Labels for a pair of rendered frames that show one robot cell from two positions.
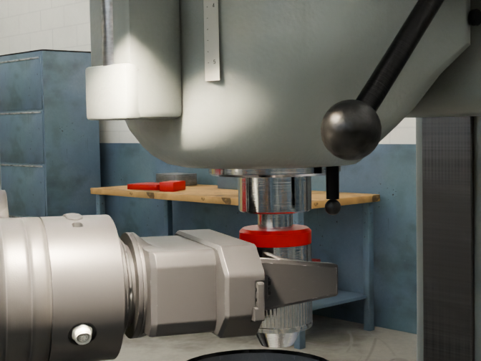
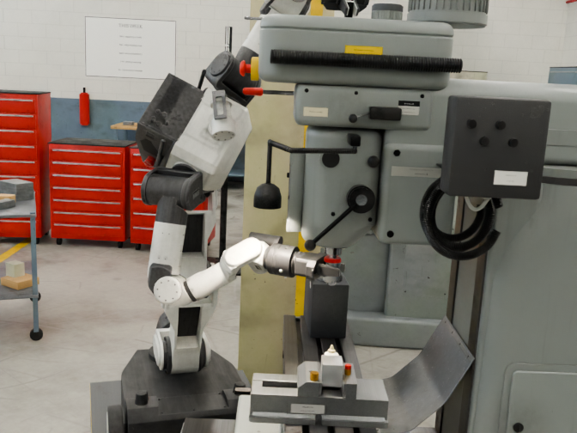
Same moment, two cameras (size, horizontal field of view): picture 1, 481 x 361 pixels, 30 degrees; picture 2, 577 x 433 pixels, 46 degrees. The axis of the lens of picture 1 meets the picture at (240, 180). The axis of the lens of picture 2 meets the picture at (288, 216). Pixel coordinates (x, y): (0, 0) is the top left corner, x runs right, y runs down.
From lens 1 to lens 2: 1.45 m
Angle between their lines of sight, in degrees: 42
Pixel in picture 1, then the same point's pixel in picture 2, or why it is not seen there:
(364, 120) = (308, 244)
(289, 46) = (311, 224)
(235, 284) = (307, 268)
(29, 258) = (272, 253)
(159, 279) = (295, 264)
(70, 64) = not seen: outside the picture
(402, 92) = (346, 234)
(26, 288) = (270, 259)
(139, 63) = (290, 221)
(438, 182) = not seen: hidden behind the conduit
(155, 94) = (294, 227)
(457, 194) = not seen: hidden behind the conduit
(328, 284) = (336, 273)
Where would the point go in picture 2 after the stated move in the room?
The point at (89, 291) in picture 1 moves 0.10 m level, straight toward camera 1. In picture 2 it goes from (282, 262) to (261, 271)
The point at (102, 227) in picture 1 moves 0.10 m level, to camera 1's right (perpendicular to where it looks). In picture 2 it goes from (289, 250) to (318, 258)
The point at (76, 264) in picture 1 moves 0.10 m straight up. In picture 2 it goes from (281, 257) to (282, 221)
